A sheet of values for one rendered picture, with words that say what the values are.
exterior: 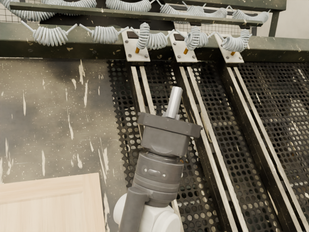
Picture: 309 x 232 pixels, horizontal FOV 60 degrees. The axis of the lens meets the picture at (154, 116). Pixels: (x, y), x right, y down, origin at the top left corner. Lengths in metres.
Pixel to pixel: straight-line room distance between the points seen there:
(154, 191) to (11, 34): 0.91
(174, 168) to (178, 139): 0.05
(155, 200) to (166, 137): 0.11
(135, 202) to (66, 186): 0.50
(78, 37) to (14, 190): 0.64
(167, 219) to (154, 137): 0.15
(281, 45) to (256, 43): 0.16
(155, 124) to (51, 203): 0.55
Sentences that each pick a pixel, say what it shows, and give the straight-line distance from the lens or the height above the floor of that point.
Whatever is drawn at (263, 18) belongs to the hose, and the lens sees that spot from 2.02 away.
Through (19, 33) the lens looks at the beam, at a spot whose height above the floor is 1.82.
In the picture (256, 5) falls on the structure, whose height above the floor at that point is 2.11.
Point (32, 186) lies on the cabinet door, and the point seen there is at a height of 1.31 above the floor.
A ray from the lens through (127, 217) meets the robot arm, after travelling 0.49.
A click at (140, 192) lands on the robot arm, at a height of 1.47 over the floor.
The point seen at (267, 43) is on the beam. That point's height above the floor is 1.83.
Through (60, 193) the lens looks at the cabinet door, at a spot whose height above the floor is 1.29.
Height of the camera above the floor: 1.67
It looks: 9 degrees down
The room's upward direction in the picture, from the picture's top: straight up
